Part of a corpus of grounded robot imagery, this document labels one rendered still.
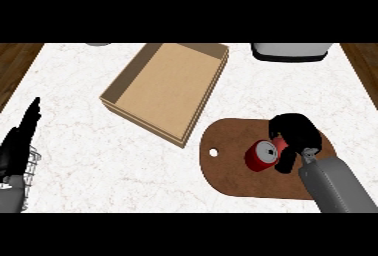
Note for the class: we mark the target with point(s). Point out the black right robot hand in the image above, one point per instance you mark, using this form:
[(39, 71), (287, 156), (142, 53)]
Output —
[(295, 131)]

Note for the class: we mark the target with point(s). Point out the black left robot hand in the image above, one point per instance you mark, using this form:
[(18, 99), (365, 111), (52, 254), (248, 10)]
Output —
[(22, 140)]

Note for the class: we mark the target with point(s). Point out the red bell pepper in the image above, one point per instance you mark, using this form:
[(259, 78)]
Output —
[(281, 144)]

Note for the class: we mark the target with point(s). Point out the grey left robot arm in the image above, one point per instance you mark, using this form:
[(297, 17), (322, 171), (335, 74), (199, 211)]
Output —
[(10, 196)]

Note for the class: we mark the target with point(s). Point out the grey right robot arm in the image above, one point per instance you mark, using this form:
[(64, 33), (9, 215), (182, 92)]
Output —
[(334, 186)]

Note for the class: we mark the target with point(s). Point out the brown wooden cutting board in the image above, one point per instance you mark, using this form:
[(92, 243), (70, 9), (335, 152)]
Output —
[(236, 166)]

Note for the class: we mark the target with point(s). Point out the cardboard box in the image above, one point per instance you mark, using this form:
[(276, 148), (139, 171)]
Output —
[(164, 91)]

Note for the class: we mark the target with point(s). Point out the red can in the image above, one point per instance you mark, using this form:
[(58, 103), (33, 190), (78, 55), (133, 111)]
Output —
[(261, 155)]

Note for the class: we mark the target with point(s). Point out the white and black appliance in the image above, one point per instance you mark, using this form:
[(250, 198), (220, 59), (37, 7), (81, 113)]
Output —
[(290, 51)]

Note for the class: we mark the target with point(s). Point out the grey round object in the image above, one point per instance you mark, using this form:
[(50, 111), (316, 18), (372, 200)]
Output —
[(98, 44)]

